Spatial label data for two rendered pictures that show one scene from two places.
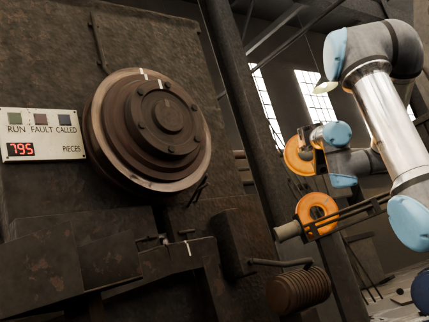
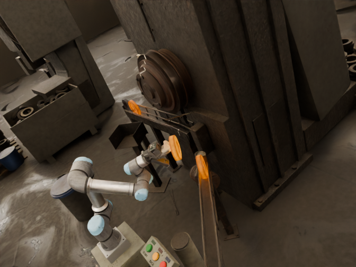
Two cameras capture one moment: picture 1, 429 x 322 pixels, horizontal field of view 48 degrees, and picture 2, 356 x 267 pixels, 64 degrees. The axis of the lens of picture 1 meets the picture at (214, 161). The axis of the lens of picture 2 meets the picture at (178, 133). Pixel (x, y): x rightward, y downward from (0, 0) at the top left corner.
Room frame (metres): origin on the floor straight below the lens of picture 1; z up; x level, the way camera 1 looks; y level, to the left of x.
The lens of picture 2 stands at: (2.17, -1.63, 1.87)
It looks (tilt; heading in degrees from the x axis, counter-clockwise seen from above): 32 degrees down; 110
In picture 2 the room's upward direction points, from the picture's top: 25 degrees counter-clockwise
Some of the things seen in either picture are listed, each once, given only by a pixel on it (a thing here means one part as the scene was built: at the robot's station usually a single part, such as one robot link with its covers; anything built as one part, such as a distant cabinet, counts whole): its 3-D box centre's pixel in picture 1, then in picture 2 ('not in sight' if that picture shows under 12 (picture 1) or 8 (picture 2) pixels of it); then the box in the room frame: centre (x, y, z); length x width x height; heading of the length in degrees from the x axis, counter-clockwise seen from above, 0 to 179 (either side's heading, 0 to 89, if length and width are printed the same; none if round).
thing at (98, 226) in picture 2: not in sight; (99, 227); (0.97, -0.51, 0.54); 0.13 x 0.12 x 0.14; 96
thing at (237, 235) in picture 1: (233, 244); (202, 139); (1.73, 0.02, 0.68); 0.11 x 0.08 x 0.24; 42
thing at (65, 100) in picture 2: not in sight; (52, 120); (-0.80, 1.75, 0.39); 1.03 x 0.83 x 0.79; 46
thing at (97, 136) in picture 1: (151, 131); (161, 82); (1.56, 0.18, 1.11); 0.47 x 0.06 x 0.47; 132
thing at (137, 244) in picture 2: not in sight; (118, 248); (0.98, -0.51, 0.28); 0.32 x 0.32 x 0.04; 46
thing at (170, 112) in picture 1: (166, 119); (150, 90); (1.48, 0.12, 1.11); 0.28 x 0.06 x 0.28; 132
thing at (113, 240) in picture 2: not in sight; (108, 237); (0.98, -0.51, 0.43); 0.15 x 0.15 x 0.10
